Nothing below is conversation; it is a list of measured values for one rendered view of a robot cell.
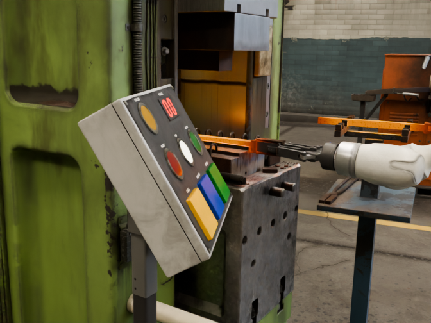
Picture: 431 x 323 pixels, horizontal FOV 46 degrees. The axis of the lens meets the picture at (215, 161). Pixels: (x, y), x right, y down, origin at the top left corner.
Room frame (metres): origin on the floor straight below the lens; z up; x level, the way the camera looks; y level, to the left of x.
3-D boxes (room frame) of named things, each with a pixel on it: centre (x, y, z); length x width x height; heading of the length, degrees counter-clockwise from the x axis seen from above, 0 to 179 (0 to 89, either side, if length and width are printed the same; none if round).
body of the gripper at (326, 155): (1.35, -0.29, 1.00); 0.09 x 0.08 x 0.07; 58
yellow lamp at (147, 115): (0.82, 0.11, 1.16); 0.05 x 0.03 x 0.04; 147
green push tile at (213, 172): (1.00, 0.00, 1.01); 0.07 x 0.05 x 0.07; 172
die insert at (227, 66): (1.59, 0.10, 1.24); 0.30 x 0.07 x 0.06; 57
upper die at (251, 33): (1.55, 0.08, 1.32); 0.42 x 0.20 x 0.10; 57
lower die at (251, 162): (1.55, 0.08, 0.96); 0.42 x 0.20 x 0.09; 57
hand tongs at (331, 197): (1.93, -0.52, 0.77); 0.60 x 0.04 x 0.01; 152
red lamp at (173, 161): (0.81, 0.07, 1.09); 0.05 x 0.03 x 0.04; 147
